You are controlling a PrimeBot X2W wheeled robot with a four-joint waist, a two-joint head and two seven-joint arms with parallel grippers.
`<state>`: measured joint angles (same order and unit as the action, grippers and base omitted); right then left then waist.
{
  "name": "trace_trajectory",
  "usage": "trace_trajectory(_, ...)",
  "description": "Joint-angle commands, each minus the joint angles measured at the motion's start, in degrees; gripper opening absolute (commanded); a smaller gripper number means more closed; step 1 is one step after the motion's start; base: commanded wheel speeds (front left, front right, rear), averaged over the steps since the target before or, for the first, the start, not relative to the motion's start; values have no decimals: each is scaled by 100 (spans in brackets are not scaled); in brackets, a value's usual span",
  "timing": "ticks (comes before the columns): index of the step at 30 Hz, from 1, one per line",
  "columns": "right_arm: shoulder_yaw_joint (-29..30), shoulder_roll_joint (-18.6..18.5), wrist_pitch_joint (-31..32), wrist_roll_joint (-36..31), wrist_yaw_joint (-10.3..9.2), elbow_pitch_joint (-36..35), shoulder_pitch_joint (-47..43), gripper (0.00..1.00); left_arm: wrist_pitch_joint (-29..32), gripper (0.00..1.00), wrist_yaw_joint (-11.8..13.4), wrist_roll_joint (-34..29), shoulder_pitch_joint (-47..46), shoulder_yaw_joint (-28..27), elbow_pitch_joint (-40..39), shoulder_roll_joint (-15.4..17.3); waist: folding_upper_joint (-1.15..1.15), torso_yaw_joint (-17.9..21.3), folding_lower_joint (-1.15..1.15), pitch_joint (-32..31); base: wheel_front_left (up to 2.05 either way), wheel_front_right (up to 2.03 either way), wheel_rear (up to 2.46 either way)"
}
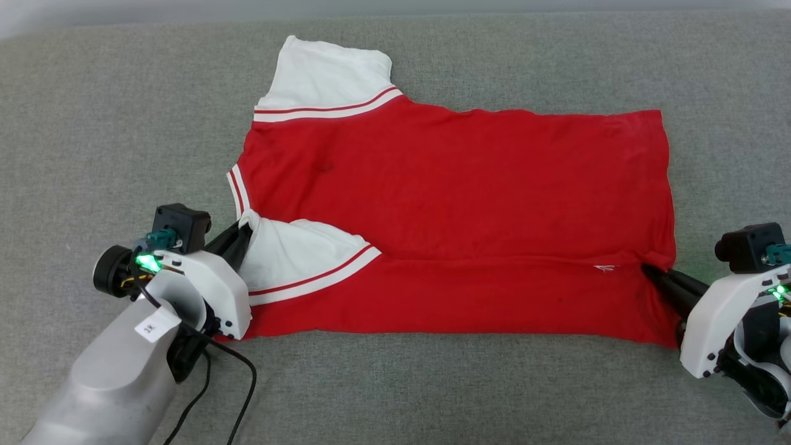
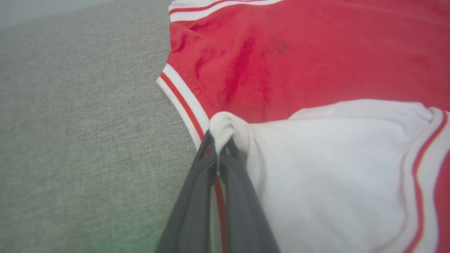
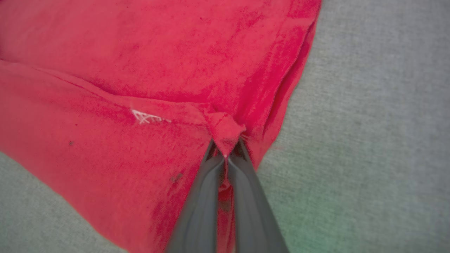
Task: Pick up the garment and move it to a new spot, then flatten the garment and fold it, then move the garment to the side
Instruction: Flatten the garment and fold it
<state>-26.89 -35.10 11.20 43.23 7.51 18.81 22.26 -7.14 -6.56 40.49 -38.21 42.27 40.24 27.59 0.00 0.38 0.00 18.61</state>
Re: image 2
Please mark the red garment with white trim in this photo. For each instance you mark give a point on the red garment with white trim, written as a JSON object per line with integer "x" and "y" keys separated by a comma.
{"x": 299, "y": 70}

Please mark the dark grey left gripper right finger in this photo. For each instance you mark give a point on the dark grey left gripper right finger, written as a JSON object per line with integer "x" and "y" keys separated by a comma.
{"x": 246, "y": 218}

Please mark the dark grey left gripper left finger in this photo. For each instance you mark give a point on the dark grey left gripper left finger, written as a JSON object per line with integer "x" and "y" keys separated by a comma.
{"x": 190, "y": 218}

